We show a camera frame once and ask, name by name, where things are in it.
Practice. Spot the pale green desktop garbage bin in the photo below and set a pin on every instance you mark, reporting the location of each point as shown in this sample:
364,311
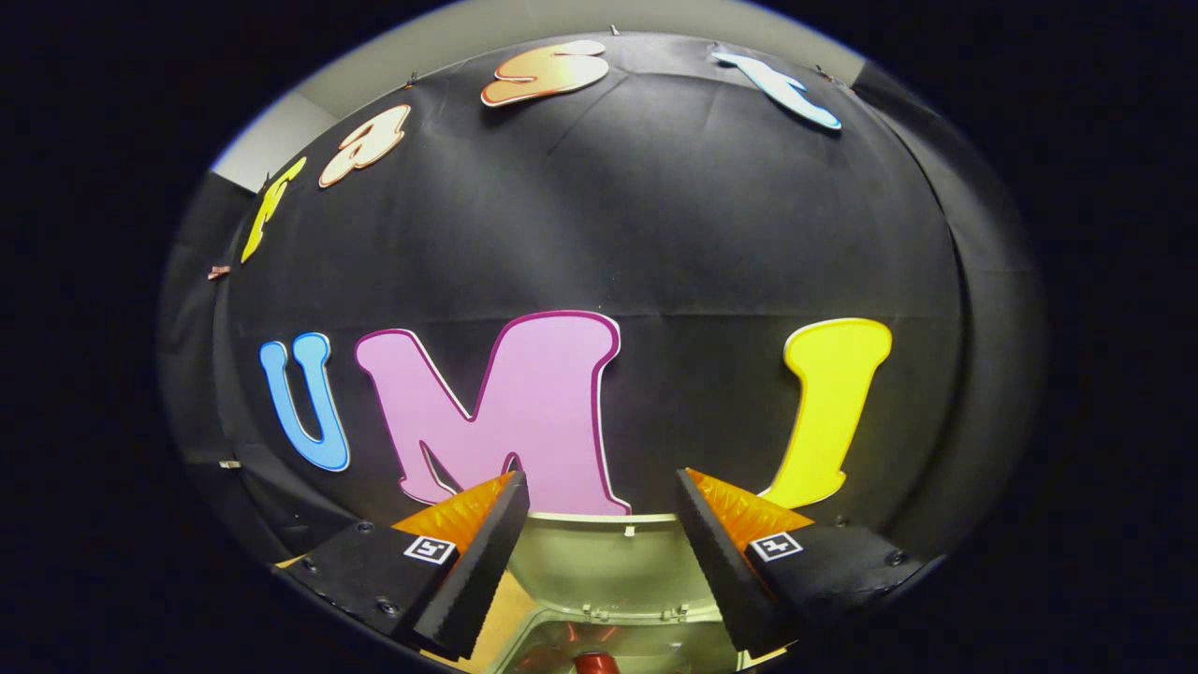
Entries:
608,571

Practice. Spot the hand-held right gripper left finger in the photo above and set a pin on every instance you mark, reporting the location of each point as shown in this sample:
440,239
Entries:
487,562

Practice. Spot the black backdrop cloth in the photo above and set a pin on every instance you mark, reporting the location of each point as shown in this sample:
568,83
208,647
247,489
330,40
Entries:
702,234

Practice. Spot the orange pop can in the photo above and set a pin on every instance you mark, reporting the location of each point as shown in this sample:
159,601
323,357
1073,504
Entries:
596,665

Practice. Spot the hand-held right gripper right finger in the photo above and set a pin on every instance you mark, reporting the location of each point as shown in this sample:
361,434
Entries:
716,562

